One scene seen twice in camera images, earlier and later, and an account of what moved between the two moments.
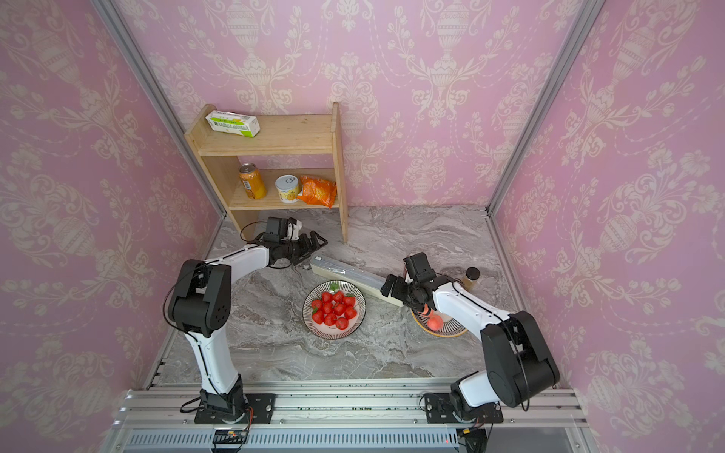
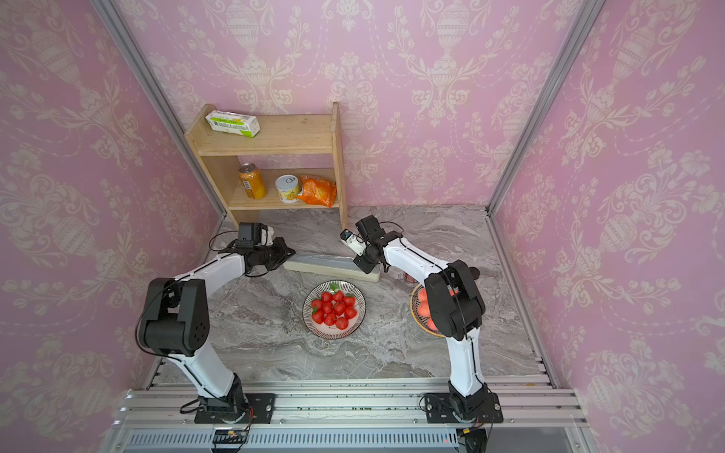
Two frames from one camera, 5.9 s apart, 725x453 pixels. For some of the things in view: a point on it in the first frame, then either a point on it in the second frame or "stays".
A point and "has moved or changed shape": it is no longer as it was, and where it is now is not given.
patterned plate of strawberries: [334, 310] stays
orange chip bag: [317, 192] stays
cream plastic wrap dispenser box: [366, 280] has moved or changed shape
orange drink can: [252, 180] stays
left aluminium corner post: [118, 25] stays
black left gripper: [314, 245] → [280, 243]
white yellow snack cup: [288, 188] stays
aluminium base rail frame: [343, 415] stays
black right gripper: [389, 282] → [367, 268]
